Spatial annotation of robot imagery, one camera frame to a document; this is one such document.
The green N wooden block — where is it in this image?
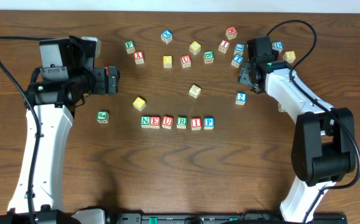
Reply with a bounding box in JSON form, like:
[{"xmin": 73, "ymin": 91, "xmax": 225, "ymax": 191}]
[{"xmin": 141, "ymin": 116, "xmax": 151, "ymax": 128}]

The blue P wooden block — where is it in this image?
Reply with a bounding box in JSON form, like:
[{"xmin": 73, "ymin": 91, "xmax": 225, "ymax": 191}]
[{"xmin": 203, "ymin": 117, "xmax": 215, "ymax": 130}]

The red E wooden block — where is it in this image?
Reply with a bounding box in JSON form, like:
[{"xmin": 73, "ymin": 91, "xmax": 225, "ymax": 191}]
[{"xmin": 150, "ymin": 116, "xmax": 160, "ymax": 129}]

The red i block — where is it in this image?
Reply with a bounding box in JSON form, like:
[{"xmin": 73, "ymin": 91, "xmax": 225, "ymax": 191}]
[
  {"xmin": 190, "ymin": 118, "xmax": 201, "ymax": 131},
  {"xmin": 218, "ymin": 40, "xmax": 230, "ymax": 54}
]

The red u block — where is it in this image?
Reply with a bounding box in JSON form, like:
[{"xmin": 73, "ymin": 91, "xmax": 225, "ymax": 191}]
[
  {"xmin": 180, "ymin": 55, "xmax": 192, "ymax": 68},
  {"xmin": 162, "ymin": 116, "xmax": 173, "ymax": 129}
]

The green R wooden block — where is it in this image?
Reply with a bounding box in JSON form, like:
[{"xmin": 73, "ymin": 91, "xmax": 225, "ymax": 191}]
[{"xmin": 176, "ymin": 116, "xmax": 187, "ymax": 129}]

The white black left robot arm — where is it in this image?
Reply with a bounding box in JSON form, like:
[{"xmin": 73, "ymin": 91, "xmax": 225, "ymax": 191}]
[{"xmin": 0, "ymin": 66, "xmax": 120, "ymax": 224}]

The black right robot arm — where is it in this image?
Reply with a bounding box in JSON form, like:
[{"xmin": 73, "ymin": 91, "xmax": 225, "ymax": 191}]
[{"xmin": 239, "ymin": 61, "xmax": 360, "ymax": 223}]

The blue T wooden block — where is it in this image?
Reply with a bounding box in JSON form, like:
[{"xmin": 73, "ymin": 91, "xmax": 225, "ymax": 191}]
[{"xmin": 231, "ymin": 54, "xmax": 244, "ymax": 68}]

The blue 2 wooden block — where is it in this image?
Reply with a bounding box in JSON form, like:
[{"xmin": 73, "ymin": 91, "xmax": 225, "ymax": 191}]
[{"xmin": 235, "ymin": 92, "xmax": 247, "ymax": 105}]

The blue L wooden block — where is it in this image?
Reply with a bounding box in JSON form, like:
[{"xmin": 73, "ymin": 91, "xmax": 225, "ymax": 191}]
[{"xmin": 234, "ymin": 43, "xmax": 246, "ymax": 56}]

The green J wooden block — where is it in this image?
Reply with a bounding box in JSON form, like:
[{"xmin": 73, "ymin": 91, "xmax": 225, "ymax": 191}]
[{"xmin": 96, "ymin": 111, "xmax": 109, "ymax": 123}]

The yellow block lower left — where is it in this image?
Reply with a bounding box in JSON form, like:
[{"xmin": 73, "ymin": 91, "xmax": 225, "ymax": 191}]
[{"xmin": 132, "ymin": 96, "xmax": 146, "ymax": 111}]

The blue D block far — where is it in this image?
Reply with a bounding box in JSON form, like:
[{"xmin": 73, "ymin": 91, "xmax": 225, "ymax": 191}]
[{"xmin": 272, "ymin": 41, "xmax": 284, "ymax": 53}]

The green B wooden block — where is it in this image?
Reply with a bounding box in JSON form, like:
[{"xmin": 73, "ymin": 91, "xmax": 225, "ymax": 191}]
[{"xmin": 203, "ymin": 50, "xmax": 215, "ymax": 63}]

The red Y wooden block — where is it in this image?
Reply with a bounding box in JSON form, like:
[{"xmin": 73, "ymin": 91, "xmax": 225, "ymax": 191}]
[{"xmin": 133, "ymin": 51, "xmax": 144, "ymax": 65}]

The red block far top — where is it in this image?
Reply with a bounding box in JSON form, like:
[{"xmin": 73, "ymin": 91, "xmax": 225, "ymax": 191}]
[{"xmin": 226, "ymin": 26, "xmax": 238, "ymax": 40}]

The green F wooden block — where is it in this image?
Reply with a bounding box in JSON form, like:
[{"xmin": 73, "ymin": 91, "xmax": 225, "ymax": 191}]
[{"xmin": 124, "ymin": 40, "xmax": 136, "ymax": 54}]

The yellow 8 wooden block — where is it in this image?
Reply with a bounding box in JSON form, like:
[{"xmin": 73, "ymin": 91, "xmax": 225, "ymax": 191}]
[{"xmin": 283, "ymin": 50, "xmax": 296, "ymax": 63}]

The green 7 wooden block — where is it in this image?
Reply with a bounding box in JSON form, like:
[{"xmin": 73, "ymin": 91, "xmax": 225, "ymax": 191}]
[{"xmin": 278, "ymin": 103, "xmax": 286, "ymax": 113}]

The yellow O side block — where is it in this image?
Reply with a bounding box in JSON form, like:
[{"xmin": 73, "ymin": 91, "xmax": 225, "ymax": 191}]
[{"xmin": 188, "ymin": 85, "xmax": 201, "ymax": 99}]

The yellow block centre top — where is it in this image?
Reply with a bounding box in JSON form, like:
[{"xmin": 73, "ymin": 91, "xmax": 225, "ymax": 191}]
[{"xmin": 189, "ymin": 41, "xmax": 201, "ymax": 55}]

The yellow O top block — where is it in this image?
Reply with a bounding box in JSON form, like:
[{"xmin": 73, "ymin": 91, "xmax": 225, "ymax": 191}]
[{"xmin": 163, "ymin": 55, "xmax": 173, "ymax": 68}]

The blue X wooden block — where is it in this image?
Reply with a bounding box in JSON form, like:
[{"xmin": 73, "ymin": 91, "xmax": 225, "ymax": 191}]
[{"xmin": 161, "ymin": 30, "xmax": 173, "ymax": 44}]

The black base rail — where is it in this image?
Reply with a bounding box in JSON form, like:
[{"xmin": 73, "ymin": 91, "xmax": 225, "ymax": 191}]
[{"xmin": 104, "ymin": 212, "xmax": 348, "ymax": 224}]

